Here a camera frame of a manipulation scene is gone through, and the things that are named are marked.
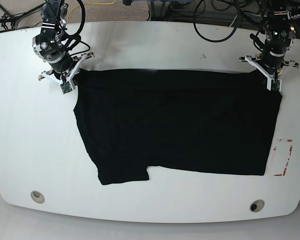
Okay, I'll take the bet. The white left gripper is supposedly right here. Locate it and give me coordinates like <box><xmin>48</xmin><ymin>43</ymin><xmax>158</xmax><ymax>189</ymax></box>
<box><xmin>238</xmin><ymin>55</ymin><xmax>299</xmax><ymax>81</ymax></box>

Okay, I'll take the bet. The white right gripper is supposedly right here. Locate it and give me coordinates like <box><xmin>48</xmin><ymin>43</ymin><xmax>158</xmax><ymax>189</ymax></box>
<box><xmin>38</xmin><ymin>52</ymin><xmax>94</xmax><ymax>87</ymax></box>

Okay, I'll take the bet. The black T-shirt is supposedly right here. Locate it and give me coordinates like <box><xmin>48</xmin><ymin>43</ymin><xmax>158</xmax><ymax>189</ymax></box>
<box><xmin>73</xmin><ymin>69</ymin><xmax>283</xmax><ymax>185</ymax></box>

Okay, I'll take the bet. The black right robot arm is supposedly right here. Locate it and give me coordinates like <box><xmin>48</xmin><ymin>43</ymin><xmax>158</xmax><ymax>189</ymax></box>
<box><xmin>32</xmin><ymin>0</ymin><xmax>94</xmax><ymax>94</ymax></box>

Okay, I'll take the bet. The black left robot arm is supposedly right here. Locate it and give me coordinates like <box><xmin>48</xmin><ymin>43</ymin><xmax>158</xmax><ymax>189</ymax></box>
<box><xmin>239</xmin><ymin>7</ymin><xmax>299</xmax><ymax>91</ymax></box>

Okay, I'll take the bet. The red tape rectangle marker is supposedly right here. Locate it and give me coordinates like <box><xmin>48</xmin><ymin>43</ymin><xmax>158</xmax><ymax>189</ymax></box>
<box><xmin>271</xmin><ymin>139</ymin><xmax>294</xmax><ymax>177</ymax></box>

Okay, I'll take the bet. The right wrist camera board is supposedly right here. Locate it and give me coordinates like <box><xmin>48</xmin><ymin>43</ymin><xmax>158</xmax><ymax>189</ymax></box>
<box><xmin>59</xmin><ymin>81</ymin><xmax>74</xmax><ymax>95</ymax></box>

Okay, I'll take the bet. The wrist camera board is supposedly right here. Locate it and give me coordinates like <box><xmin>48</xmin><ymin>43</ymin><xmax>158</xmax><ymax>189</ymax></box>
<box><xmin>266</xmin><ymin>78</ymin><xmax>282</xmax><ymax>92</ymax></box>
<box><xmin>59</xmin><ymin>81</ymin><xmax>74</xmax><ymax>95</ymax></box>

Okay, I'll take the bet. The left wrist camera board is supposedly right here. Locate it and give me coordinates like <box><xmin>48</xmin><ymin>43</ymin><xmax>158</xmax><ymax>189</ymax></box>
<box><xmin>266</xmin><ymin>78</ymin><xmax>282</xmax><ymax>92</ymax></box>

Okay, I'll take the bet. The yellow cable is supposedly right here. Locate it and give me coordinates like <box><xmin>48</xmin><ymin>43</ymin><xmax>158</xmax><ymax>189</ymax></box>
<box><xmin>66</xmin><ymin>0</ymin><xmax>118</xmax><ymax>24</ymax></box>

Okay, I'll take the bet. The left table cable grommet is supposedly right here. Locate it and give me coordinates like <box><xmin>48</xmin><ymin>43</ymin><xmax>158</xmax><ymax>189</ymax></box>
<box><xmin>30</xmin><ymin>191</ymin><xmax>45</xmax><ymax>204</ymax></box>

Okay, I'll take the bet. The table cable grommet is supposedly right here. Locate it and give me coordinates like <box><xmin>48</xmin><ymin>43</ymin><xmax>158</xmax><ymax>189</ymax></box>
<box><xmin>30</xmin><ymin>191</ymin><xmax>45</xmax><ymax>204</ymax></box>
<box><xmin>249</xmin><ymin>199</ymin><xmax>265</xmax><ymax>213</ymax></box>

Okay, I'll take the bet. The right table cable grommet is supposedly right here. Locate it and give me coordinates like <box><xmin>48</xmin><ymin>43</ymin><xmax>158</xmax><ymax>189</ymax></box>
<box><xmin>249</xmin><ymin>199</ymin><xmax>265</xmax><ymax>213</ymax></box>

